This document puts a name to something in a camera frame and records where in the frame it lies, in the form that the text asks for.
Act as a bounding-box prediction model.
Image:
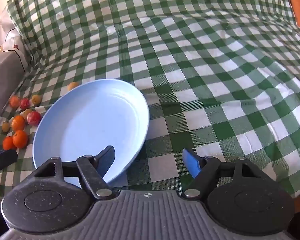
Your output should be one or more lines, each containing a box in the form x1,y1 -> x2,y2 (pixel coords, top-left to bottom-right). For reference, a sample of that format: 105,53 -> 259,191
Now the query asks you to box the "green white checked cloth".
0,0 -> 300,205

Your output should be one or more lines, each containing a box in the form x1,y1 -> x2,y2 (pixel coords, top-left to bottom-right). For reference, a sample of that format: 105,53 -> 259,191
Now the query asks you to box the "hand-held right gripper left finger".
34,145 -> 115,200

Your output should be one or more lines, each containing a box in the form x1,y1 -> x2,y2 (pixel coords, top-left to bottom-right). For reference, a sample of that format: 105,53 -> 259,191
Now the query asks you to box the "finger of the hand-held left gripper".
0,149 -> 18,178

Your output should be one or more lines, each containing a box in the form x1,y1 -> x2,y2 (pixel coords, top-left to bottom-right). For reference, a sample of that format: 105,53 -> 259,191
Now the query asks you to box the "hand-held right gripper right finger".
182,148 -> 262,200

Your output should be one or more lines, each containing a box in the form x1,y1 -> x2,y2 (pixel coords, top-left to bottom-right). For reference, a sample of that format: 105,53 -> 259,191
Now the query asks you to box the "grey cushion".
0,51 -> 28,133

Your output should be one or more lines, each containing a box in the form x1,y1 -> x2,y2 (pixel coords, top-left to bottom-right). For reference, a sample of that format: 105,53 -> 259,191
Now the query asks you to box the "white printed cloth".
0,15 -> 33,68

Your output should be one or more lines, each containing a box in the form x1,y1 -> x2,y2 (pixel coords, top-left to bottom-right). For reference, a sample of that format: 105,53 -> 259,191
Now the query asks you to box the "light blue plate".
32,79 -> 150,184

